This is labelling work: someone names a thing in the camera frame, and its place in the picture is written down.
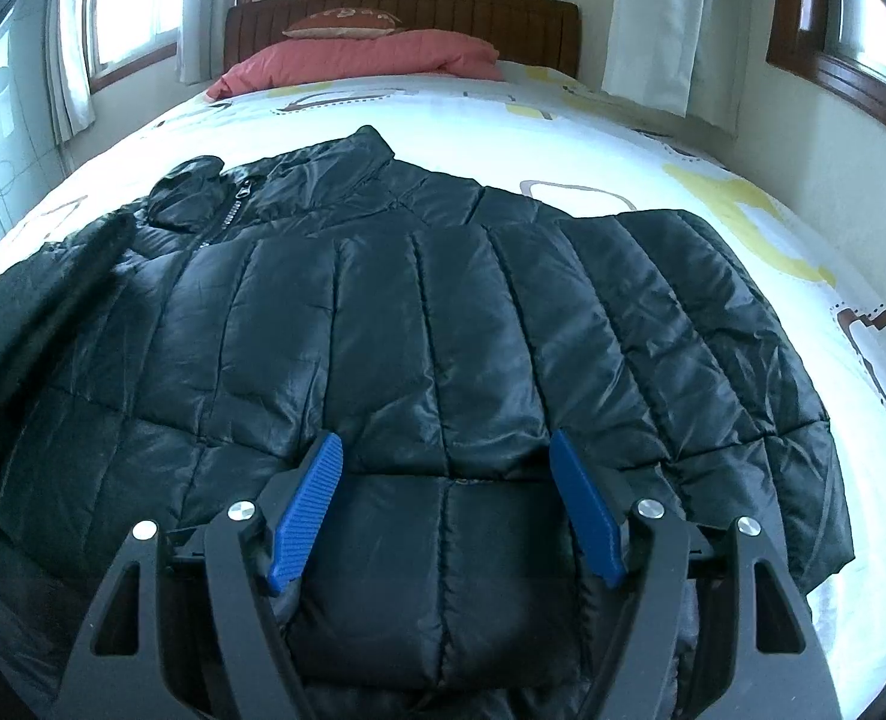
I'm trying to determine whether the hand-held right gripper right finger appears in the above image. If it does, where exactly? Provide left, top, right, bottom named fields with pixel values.
left=549, top=427, right=843, bottom=720

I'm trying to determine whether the bed with patterned white sheet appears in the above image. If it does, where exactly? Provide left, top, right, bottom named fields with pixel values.
left=0, top=60, right=886, bottom=720

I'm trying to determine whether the white curtain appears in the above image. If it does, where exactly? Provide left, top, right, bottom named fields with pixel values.
left=176, top=0, right=243, bottom=83
left=44, top=0, right=99, bottom=145
left=602, top=0, right=744, bottom=136

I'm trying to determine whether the pink pillow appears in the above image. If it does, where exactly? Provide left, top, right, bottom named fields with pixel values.
left=206, top=28, right=502, bottom=101

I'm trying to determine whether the window with light frame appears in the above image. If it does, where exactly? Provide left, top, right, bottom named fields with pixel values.
left=83, top=0, right=183, bottom=95

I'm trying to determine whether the brown wooden headboard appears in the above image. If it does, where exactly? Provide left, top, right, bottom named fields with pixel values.
left=225, top=0, right=581, bottom=80

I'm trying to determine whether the small patterned brown cushion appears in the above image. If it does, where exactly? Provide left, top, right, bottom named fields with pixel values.
left=282, top=4, right=405, bottom=40

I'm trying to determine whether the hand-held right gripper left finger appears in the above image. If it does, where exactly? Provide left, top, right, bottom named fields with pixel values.
left=56, top=431, right=346, bottom=720

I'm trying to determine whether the black puffer jacket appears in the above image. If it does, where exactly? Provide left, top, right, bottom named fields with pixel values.
left=0, top=125, right=856, bottom=720

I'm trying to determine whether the window with brown wooden frame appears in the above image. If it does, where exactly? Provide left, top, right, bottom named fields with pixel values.
left=765, top=0, right=886, bottom=137

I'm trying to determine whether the frosted glass panel with circles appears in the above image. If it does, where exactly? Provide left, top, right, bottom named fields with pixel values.
left=0, top=0, right=65, bottom=275

